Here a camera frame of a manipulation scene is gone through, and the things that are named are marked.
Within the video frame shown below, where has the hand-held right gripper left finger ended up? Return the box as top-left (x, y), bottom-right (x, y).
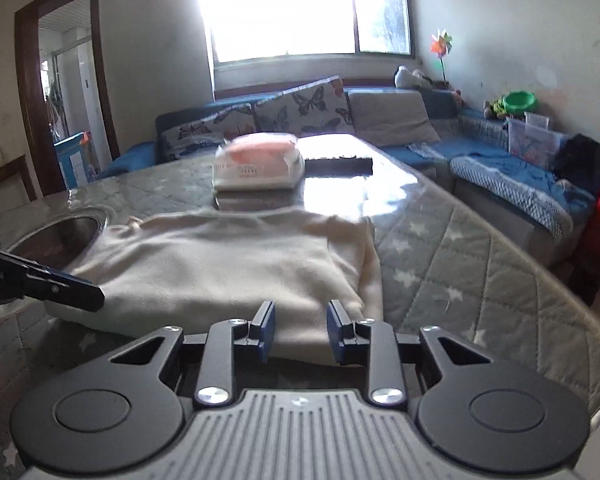
top-left (108, 300), bottom-right (276, 407)

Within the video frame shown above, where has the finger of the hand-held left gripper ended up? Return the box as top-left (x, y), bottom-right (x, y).
top-left (0, 244), bottom-right (105, 314)

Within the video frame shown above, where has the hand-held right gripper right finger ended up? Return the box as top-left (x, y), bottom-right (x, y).
top-left (327, 299), bottom-right (494, 407)

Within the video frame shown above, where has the cream long-sleeved top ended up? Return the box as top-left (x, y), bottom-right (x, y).
top-left (44, 209), bottom-right (384, 366)

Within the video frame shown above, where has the stainless steel basin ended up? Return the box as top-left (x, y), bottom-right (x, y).
top-left (4, 213), bottom-right (107, 272)

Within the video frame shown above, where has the brown wooden chair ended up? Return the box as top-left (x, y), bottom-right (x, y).
top-left (0, 154), bottom-right (39, 222)

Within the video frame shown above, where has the blue toy stand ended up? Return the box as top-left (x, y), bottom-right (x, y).
top-left (53, 130), bottom-right (94, 189)

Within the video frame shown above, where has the pink white tissue pack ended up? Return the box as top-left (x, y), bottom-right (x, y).
top-left (213, 132), bottom-right (306, 192)

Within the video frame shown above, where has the black remote control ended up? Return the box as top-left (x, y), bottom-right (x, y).
top-left (303, 156), bottom-right (374, 177)

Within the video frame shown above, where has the blue corner sofa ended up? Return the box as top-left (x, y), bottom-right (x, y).
top-left (97, 80), bottom-right (597, 267)

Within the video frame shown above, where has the small butterfly print cushion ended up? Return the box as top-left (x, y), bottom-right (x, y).
top-left (160, 103), bottom-right (255, 161)

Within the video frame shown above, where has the plain grey cushion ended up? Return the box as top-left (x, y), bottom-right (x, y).
top-left (347, 88), bottom-right (441, 147)

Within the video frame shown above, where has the large butterfly print cushion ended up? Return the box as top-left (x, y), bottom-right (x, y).
top-left (253, 75), bottom-right (355, 136)

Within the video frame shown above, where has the blue patterned sofa blanket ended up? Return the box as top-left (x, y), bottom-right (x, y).
top-left (449, 152), bottom-right (594, 239)

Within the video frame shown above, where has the white plush toy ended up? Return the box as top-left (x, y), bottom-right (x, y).
top-left (393, 65), bottom-right (431, 89)

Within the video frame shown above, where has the clear plastic storage box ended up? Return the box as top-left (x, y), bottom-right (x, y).
top-left (507, 112), bottom-right (565, 169)

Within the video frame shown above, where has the green plastic bowl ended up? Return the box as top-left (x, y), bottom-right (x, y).
top-left (500, 90), bottom-right (539, 114)

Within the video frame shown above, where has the black bag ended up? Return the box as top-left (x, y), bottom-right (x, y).
top-left (552, 134), bottom-right (600, 197)

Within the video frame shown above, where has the colourful pinwheel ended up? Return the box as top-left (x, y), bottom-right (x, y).
top-left (428, 29), bottom-right (454, 87)

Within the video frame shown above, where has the window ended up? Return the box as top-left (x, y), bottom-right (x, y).
top-left (197, 0), bottom-right (414, 64)

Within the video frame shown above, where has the brown wooden door frame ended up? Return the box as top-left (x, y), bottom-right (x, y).
top-left (13, 0), bottom-right (121, 197)

